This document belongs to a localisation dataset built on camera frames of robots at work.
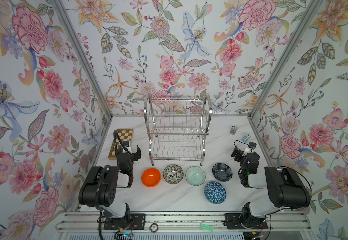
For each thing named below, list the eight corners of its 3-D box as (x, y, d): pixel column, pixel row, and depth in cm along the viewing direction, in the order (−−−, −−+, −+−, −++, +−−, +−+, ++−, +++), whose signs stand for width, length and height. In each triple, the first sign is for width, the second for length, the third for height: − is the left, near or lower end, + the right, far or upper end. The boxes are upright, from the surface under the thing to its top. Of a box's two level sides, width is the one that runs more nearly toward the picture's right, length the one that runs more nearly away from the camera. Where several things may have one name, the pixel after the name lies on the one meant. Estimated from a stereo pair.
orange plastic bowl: (140, 187, 85) (139, 185, 83) (143, 169, 92) (142, 167, 89) (160, 187, 85) (160, 185, 83) (161, 169, 92) (161, 167, 89)
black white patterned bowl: (163, 184, 87) (162, 181, 84) (163, 166, 94) (163, 164, 91) (183, 184, 87) (184, 181, 84) (183, 166, 94) (183, 164, 91)
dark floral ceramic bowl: (213, 181, 88) (214, 178, 85) (210, 165, 95) (211, 162, 91) (231, 181, 89) (234, 178, 85) (228, 166, 95) (230, 162, 91)
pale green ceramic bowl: (185, 185, 85) (186, 183, 83) (184, 168, 92) (185, 166, 90) (205, 185, 85) (206, 184, 83) (203, 168, 92) (204, 166, 90)
